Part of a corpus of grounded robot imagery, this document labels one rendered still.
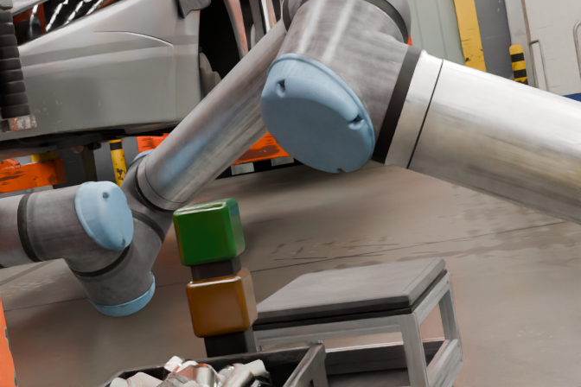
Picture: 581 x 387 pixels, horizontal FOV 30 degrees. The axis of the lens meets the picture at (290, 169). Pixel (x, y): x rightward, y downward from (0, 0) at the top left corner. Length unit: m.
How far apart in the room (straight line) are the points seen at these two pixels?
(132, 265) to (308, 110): 0.55
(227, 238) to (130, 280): 0.75
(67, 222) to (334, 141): 0.49
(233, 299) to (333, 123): 0.29
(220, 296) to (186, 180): 0.70
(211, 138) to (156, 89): 2.48
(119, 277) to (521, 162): 0.65
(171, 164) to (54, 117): 2.33
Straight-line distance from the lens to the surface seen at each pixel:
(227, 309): 0.74
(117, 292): 1.48
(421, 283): 2.17
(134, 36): 3.78
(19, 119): 1.37
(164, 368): 0.69
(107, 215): 1.38
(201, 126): 1.35
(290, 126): 1.01
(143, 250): 1.50
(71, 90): 3.72
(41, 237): 1.40
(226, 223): 0.73
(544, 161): 1.00
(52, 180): 7.13
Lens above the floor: 0.71
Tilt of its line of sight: 3 degrees down
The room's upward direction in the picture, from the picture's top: 10 degrees counter-clockwise
